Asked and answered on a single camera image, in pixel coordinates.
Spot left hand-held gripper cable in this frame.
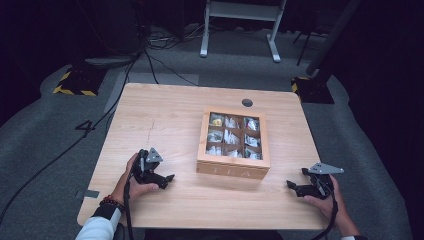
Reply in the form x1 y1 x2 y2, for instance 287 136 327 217
122 174 135 240

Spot wooden tea box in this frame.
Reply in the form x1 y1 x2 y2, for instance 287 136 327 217
195 106 271 181

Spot dark slanted pole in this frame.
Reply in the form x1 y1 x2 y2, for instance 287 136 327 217
304 0 363 76

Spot person's right hand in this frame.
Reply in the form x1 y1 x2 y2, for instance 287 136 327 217
303 174 361 238

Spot thin black floor cable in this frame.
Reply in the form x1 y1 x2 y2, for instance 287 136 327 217
144 49 200 87

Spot long black floor cable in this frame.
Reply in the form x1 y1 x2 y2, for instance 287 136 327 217
0 58 138 228

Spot right hand-held gripper cable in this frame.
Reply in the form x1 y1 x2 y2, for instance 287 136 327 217
310 190 340 240

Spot black yellow striped base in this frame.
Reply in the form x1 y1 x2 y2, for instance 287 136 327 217
290 76 336 105
52 66 108 98

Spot red beaded bracelet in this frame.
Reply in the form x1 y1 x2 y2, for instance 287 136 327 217
99 194 127 213

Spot white metal stand frame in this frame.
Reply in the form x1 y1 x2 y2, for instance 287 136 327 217
199 0 288 64

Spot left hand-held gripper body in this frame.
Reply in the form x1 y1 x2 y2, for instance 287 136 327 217
133 147 169 188

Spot person's left hand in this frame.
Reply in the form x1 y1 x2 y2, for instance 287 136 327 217
111 152 160 203

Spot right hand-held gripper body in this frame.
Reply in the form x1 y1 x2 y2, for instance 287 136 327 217
295 162 345 200

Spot group of tea packets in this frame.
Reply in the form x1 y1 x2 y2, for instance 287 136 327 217
206 113 263 161

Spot grey tape strip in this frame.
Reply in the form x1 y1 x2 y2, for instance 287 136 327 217
75 189 101 200

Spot bundle of floor cables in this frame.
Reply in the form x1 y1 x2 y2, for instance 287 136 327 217
145 24 209 52

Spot black tripod legs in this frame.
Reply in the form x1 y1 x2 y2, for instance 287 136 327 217
292 29 322 67

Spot hand-held gripper cable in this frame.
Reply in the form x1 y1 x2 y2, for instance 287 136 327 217
122 174 135 240
310 190 340 240

